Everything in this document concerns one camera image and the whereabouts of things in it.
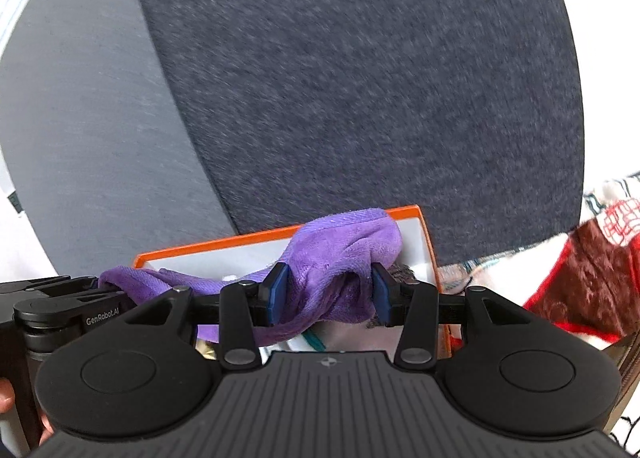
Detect person's left hand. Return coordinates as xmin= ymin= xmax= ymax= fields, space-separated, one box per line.
xmin=0 ymin=379 xmax=55 ymax=441

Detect grey smooth headboard panel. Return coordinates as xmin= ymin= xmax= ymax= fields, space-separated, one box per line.
xmin=0 ymin=0 xmax=241 ymax=273

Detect red printed blanket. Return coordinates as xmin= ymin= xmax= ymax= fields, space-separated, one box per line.
xmin=435 ymin=172 xmax=640 ymax=458

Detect white cloth with teal stripe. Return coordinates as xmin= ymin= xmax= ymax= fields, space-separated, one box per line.
xmin=272 ymin=328 xmax=401 ymax=354

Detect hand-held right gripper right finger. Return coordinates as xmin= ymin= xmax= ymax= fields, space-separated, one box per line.
xmin=371 ymin=263 xmax=533 ymax=373

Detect orange cardboard box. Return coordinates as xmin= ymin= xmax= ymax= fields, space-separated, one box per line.
xmin=134 ymin=205 xmax=453 ymax=359

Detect brown striped handbag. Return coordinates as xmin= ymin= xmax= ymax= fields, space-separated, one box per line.
xmin=602 ymin=330 xmax=640 ymax=434

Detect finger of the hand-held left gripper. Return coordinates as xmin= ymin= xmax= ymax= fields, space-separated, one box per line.
xmin=0 ymin=276 xmax=71 ymax=295
xmin=30 ymin=288 xmax=126 ymax=303

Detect purple cloth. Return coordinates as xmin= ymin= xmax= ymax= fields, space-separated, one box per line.
xmin=97 ymin=208 xmax=405 ymax=345

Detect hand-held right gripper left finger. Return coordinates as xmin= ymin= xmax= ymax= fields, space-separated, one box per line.
xmin=122 ymin=263 xmax=292 ymax=373

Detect dark grey fabric headboard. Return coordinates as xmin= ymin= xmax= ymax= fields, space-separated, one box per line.
xmin=125 ymin=0 xmax=586 ymax=266

